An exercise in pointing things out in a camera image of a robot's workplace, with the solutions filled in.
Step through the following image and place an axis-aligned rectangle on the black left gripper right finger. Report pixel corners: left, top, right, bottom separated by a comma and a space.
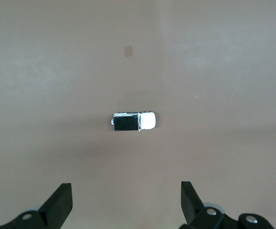
180, 181, 276, 229

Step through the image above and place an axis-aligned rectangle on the white jeep toy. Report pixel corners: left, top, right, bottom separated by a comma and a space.
110, 111, 157, 133

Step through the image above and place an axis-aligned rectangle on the brown tape patch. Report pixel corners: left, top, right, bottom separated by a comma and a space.
123, 45, 134, 58

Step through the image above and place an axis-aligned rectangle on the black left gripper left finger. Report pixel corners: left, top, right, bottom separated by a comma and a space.
0, 183, 73, 229

